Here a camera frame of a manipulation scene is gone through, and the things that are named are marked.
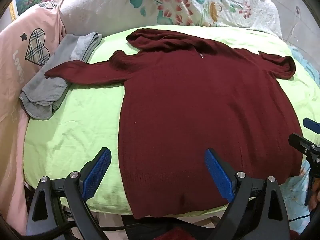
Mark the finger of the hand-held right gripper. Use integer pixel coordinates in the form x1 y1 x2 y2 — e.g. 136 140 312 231
303 117 320 132
288 133 320 156

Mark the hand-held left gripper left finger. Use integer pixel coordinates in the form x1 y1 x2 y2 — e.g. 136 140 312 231
25 147 112 240

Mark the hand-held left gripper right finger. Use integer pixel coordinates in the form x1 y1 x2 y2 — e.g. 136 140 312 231
204 148 291 240

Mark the maroon knit sweater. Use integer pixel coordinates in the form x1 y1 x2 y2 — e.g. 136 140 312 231
44 29 304 219

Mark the person's right hand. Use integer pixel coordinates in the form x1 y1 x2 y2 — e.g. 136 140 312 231
309 177 320 212

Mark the light green bed sheet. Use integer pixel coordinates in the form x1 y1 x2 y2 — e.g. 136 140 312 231
23 25 320 217

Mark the dark red fuzzy cloth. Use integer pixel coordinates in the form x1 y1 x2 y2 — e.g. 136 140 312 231
152 226 202 240

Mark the grey folded towel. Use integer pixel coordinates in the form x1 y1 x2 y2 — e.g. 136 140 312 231
19 32 103 120

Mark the pink pillow with plaid hearts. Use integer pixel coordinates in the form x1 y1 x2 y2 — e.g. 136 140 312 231
0 0 67 237

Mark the white floral quilt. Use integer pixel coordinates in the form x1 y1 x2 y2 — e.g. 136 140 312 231
59 0 284 39

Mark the black cable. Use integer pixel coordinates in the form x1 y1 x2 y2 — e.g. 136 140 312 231
287 209 316 222

